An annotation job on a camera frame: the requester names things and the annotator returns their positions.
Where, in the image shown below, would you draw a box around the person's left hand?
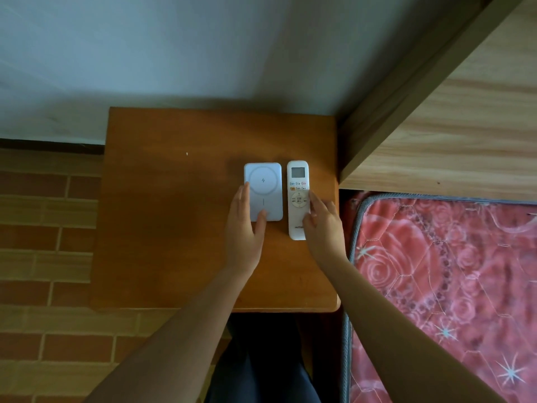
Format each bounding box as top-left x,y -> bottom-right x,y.
223,183 -> 268,278

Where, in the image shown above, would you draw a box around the person's right hand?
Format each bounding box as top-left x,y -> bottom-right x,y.
302,190 -> 350,267

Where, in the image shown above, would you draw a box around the white remote control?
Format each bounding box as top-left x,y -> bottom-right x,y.
286,160 -> 311,241

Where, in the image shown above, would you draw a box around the white wireless power bank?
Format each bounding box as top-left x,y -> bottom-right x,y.
244,163 -> 284,222

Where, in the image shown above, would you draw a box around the person's left forearm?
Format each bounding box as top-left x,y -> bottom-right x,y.
83,266 -> 253,403

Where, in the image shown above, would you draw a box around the person's right forearm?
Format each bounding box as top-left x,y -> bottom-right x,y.
322,257 -> 507,403

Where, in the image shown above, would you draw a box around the brown wooden side table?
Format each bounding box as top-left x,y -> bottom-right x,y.
90,106 -> 341,313

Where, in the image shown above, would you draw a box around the person's dark trousers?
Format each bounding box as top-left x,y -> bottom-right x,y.
205,314 -> 323,403

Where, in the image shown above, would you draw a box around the pink floral mattress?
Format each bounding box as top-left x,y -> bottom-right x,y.
339,192 -> 537,403

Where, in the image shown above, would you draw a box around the light wooden bed headboard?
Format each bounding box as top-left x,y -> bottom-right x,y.
337,0 -> 537,203

